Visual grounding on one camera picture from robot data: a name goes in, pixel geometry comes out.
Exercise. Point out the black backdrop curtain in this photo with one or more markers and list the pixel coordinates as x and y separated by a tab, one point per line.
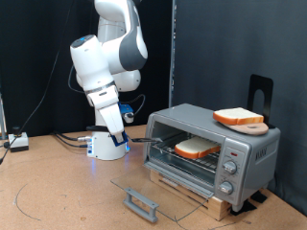
28	48

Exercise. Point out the grey emergency stop box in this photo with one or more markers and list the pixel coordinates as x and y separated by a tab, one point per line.
18	142

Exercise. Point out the silver oven knob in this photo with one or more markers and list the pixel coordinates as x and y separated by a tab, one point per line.
225	187
230	166

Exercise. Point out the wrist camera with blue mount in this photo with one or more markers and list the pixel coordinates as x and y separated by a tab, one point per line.
128	116

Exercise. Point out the silver toaster oven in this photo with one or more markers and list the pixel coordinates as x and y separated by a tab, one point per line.
255	153

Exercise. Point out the tall aluminium pole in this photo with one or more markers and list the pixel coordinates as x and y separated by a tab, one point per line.
173	48

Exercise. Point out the round wooden board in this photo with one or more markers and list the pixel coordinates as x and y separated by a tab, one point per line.
252	129

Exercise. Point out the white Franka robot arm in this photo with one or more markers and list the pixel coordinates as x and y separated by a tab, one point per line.
92	64

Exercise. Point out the black foam pad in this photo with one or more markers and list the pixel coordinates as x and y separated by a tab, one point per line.
259	197
243	207

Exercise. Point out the grey backdrop curtain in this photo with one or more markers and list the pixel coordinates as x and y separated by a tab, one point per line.
240	41

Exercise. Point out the white bread slice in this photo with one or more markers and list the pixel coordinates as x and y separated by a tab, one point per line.
236	116
195	147

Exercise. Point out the black metal bookend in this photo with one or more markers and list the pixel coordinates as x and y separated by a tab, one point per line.
260	82

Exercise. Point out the short metal pole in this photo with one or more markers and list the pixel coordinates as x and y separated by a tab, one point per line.
2	118

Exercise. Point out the slatted wooden crate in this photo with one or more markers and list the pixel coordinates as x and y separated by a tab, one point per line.
220	209

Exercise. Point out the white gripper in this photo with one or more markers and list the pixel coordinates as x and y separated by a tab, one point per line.
110	111

